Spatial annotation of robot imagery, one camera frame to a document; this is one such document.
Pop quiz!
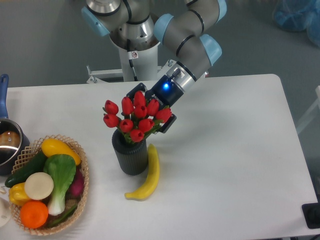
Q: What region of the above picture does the small garlic clove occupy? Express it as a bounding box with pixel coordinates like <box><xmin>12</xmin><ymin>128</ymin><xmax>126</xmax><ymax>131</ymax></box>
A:
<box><xmin>0</xmin><ymin>186</ymin><xmax>7</xmax><ymax>195</ymax></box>

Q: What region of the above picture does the blue plastic bag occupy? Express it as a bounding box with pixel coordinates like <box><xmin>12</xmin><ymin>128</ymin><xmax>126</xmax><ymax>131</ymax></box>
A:
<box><xmin>272</xmin><ymin>0</ymin><xmax>320</xmax><ymax>47</ymax></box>

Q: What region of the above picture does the yellow banana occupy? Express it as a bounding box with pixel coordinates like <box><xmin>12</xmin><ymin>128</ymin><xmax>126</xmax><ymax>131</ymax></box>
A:
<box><xmin>124</xmin><ymin>144</ymin><xmax>160</xmax><ymax>201</ymax></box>

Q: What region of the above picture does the white frame at right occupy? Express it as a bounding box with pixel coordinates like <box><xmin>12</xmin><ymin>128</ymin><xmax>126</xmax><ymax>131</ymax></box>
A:
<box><xmin>295</xmin><ymin>85</ymin><xmax>320</xmax><ymax>135</ymax></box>

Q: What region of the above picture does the blue handled saucepan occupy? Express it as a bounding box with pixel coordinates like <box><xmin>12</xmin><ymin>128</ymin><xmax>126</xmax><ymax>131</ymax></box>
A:
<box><xmin>0</xmin><ymin>74</ymin><xmax>30</xmax><ymax>176</ymax></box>

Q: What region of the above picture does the yellow bell pepper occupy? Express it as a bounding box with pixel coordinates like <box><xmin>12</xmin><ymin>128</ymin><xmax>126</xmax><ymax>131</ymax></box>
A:
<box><xmin>9</xmin><ymin>182</ymin><xmax>32</xmax><ymax>206</ymax></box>

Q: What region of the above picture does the green bok choy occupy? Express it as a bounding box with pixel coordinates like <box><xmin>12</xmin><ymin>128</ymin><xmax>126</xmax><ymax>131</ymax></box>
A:
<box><xmin>43</xmin><ymin>154</ymin><xmax>76</xmax><ymax>216</ymax></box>

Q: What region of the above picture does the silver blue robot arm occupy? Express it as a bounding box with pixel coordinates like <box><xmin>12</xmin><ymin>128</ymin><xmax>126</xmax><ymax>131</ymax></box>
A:
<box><xmin>81</xmin><ymin>0</ymin><xmax>227</xmax><ymax>109</ymax></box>

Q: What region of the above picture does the black device at edge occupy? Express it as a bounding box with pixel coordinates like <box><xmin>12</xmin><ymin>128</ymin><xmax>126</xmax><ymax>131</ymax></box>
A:
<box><xmin>301</xmin><ymin>202</ymin><xmax>320</xmax><ymax>229</ymax></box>

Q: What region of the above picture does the yellow squash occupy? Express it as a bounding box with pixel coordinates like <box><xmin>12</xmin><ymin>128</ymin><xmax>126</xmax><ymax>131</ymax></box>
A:
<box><xmin>41</xmin><ymin>138</ymin><xmax>81</xmax><ymax>166</ymax></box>

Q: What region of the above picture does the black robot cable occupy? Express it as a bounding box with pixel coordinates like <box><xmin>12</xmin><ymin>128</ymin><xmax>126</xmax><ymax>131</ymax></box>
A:
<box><xmin>126</xmin><ymin>38</ymin><xmax>139</xmax><ymax>82</ymax></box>

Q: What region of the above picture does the dark green cucumber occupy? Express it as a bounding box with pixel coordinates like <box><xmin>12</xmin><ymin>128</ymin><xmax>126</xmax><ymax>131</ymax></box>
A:
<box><xmin>4</xmin><ymin>150</ymin><xmax>47</xmax><ymax>188</ymax></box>

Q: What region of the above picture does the cream round disc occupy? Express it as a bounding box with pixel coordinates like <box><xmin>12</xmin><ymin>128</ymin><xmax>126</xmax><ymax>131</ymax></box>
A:
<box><xmin>24</xmin><ymin>172</ymin><xmax>54</xmax><ymax>200</ymax></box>

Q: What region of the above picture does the dark grey ribbed vase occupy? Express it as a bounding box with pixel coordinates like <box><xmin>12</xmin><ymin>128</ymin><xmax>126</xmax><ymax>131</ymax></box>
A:
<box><xmin>111</xmin><ymin>130</ymin><xmax>148</xmax><ymax>176</ymax></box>

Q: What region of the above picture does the red tulip bouquet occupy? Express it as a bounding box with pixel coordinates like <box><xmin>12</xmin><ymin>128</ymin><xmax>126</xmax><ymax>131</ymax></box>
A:
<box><xmin>102</xmin><ymin>90</ymin><xmax>172</xmax><ymax>145</ymax></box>

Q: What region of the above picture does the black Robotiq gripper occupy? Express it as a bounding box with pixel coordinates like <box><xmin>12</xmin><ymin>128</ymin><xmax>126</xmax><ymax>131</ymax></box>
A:
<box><xmin>126</xmin><ymin>75</ymin><xmax>184</xmax><ymax>134</ymax></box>

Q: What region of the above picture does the orange fruit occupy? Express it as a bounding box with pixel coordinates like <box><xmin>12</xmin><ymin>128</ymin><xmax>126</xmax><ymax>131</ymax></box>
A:
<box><xmin>19</xmin><ymin>200</ymin><xmax>49</xmax><ymax>229</ymax></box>

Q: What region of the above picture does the purple sweet potato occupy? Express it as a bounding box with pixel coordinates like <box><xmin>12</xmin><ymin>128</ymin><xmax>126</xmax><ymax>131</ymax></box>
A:
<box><xmin>68</xmin><ymin>168</ymin><xmax>85</xmax><ymax>197</ymax></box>

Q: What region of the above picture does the woven wicker basket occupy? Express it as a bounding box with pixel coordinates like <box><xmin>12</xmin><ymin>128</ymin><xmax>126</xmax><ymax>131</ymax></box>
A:
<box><xmin>9</xmin><ymin>134</ymin><xmax>90</xmax><ymax>236</ymax></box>

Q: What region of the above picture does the green chili pepper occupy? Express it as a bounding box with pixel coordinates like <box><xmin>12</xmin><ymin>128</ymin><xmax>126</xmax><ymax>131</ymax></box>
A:
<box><xmin>47</xmin><ymin>204</ymin><xmax>78</xmax><ymax>228</ymax></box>

